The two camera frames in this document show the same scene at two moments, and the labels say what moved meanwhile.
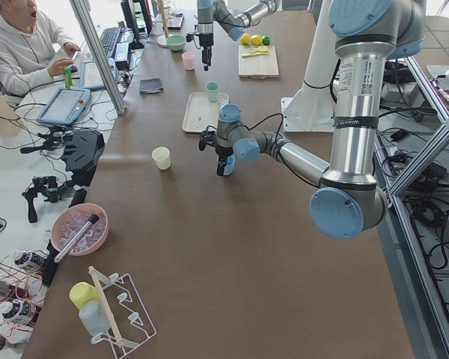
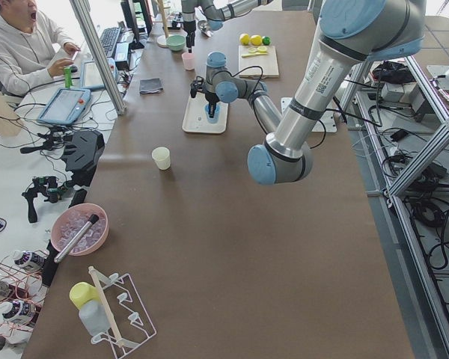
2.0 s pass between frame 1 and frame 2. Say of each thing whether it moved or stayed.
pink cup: stayed
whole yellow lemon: stayed
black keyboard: stayed
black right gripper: moved
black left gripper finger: moved
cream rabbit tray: stayed
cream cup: stayed
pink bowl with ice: stayed
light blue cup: moved
